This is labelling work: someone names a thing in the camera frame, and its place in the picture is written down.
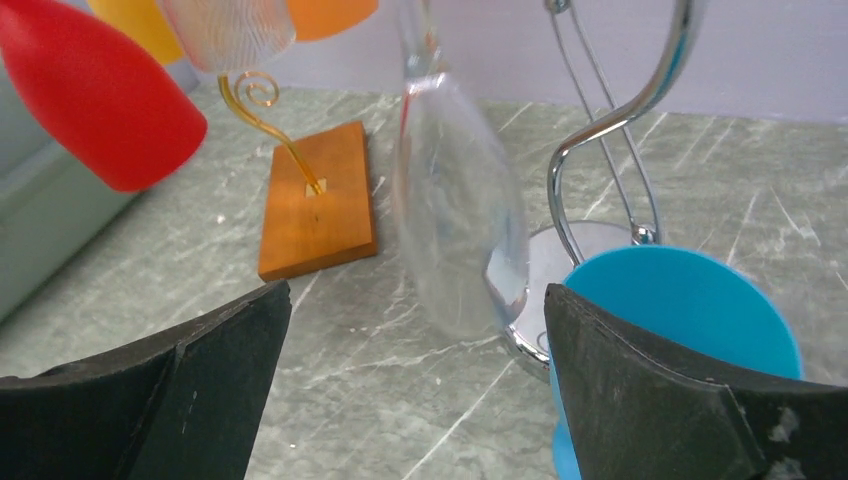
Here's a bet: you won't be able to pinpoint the red plastic wine glass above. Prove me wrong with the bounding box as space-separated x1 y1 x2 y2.
1 1 207 193

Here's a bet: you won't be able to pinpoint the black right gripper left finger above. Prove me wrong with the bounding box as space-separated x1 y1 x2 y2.
1 280 292 479

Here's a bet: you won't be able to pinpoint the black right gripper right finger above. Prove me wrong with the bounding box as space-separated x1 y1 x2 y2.
544 284 847 479

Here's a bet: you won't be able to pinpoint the orange plastic wine glass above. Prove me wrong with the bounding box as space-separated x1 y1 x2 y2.
287 0 379 43

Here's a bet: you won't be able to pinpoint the yellow plastic wine glass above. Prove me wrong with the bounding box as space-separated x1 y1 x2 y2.
86 0 184 65

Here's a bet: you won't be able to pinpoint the gold wire rack wooden base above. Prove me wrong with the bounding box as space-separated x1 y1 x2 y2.
217 70 380 285

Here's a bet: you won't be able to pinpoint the chrome wire glass rack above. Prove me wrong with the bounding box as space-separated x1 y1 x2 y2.
504 1 706 378

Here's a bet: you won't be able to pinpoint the clear wine glass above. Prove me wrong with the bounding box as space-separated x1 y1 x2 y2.
392 1 529 339
157 0 296 74

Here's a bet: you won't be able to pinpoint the clear plastic storage bin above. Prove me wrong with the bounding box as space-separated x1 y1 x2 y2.
0 59 200 326

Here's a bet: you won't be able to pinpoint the blue plastic wine glass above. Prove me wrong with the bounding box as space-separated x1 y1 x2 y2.
550 246 803 479

